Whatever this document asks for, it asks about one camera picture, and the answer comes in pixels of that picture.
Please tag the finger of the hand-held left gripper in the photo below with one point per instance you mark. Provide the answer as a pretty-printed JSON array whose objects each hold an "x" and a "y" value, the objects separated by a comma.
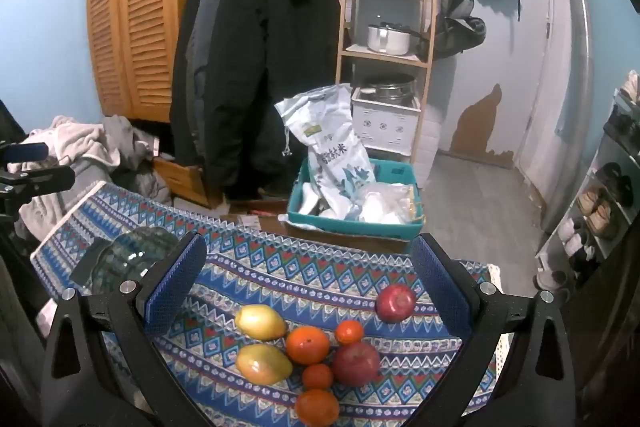
[
  {"x": 25, "y": 152},
  {"x": 40, "y": 182}
]

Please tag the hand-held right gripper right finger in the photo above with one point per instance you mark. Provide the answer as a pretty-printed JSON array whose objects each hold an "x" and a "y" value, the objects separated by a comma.
[{"x": 440, "y": 287}]

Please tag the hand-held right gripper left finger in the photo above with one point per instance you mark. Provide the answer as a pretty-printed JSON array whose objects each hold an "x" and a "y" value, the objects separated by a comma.
[{"x": 175, "y": 282}]

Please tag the red apple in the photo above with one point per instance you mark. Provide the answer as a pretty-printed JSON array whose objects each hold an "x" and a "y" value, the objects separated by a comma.
[
  {"x": 395, "y": 303},
  {"x": 356, "y": 363}
]

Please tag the clear glass plate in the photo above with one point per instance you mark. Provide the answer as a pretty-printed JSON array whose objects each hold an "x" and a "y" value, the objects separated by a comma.
[{"x": 125, "y": 252}]

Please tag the yellow mango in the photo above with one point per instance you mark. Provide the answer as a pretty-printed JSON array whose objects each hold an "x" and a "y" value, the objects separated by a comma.
[
  {"x": 262, "y": 364},
  {"x": 260, "y": 322}
]

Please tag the medium orange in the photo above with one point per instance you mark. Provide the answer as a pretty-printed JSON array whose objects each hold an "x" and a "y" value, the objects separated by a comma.
[{"x": 316, "y": 408}]

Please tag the light pink cloth pile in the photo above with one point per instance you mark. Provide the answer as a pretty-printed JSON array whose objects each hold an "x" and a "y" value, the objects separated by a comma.
[{"x": 75, "y": 147}]

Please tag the grey clothing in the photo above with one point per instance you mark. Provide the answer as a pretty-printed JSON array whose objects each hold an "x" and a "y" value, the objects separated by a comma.
[{"x": 130, "y": 147}]

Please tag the clear plastic bag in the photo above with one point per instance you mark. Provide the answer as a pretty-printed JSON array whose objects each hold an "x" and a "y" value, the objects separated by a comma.
[{"x": 382, "y": 204}]

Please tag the small tangerine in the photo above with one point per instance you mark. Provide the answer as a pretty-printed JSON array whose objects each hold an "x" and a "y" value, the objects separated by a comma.
[
  {"x": 349, "y": 333},
  {"x": 317, "y": 377}
]

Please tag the wooden drawer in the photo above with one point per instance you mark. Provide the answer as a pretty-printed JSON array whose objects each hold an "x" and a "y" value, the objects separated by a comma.
[{"x": 185, "y": 179}]

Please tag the blue patterned tablecloth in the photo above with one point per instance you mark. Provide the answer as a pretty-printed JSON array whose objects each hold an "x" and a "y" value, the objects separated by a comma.
[{"x": 300, "y": 267}]

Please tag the white shoe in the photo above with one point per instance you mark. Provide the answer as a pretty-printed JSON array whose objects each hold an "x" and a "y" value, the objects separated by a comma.
[{"x": 572, "y": 231}]

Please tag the large orange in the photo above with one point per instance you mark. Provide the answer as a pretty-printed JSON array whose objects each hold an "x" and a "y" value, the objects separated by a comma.
[{"x": 307, "y": 345}]

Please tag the teal storage box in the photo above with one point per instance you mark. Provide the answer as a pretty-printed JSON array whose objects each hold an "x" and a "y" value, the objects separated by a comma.
[{"x": 310, "y": 214}]

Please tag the white patterned basket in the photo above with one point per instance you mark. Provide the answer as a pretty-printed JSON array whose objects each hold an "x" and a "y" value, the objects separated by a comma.
[{"x": 385, "y": 124}]

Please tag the brown shoe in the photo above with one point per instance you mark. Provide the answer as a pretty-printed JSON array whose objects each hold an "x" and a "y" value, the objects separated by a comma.
[
  {"x": 590, "y": 202},
  {"x": 602, "y": 219}
]

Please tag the white rice bag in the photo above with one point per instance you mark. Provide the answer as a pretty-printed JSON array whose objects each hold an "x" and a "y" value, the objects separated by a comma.
[{"x": 325, "y": 142}]

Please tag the wooden louvered wardrobe doors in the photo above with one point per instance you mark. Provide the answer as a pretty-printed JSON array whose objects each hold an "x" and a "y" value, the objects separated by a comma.
[{"x": 140, "y": 7}]

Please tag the black shoes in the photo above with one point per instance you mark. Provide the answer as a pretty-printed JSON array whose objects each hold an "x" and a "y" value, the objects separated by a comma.
[{"x": 615, "y": 182}]

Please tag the steel pot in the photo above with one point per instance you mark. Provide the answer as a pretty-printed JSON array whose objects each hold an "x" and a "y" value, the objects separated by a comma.
[{"x": 387, "y": 87}]

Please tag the dark grey jacket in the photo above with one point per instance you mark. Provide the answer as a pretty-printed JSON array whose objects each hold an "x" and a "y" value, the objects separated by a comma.
[{"x": 200, "y": 32}]

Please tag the shoe rack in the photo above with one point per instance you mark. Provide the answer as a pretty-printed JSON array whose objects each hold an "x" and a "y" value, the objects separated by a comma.
[{"x": 600, "y": 147}]

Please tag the black coat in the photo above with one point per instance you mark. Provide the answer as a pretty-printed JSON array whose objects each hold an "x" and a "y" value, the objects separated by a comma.
[{"x": 265, "y": 57}]

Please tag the white door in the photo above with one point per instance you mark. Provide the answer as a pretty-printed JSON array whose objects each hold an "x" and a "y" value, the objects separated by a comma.
[{"x": 500, "y": 47}]

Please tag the white cooking pot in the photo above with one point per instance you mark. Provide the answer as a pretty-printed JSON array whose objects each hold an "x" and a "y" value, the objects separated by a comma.
[{"x": 387, "y": 39}]

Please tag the grey hanging bag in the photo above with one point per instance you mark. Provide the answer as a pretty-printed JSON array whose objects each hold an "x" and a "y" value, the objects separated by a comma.
[{"x": 460, "y": 22}]

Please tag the grey vertical pipe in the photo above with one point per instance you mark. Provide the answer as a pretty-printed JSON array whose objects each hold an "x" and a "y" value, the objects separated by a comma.
[{"x": 575, "y": 57}]

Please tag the wooden shelf rack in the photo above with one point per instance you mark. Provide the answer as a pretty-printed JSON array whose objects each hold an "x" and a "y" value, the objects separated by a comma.
[{"x": 345, "y": 7}]

